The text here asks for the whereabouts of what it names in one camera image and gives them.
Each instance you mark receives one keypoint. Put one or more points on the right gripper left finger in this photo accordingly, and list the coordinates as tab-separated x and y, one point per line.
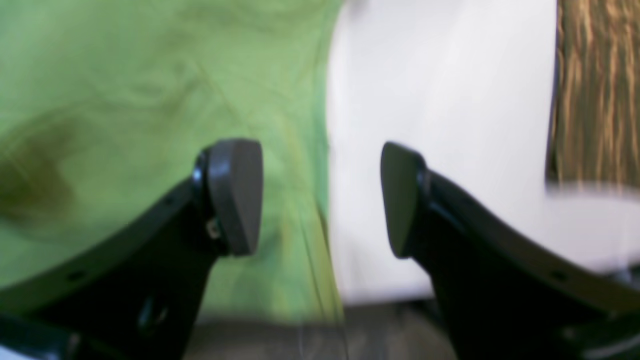
137	295

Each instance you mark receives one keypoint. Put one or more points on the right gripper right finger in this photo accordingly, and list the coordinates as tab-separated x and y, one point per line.
501	295

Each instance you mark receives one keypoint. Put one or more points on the green T-shirt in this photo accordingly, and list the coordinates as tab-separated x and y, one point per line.
105	105

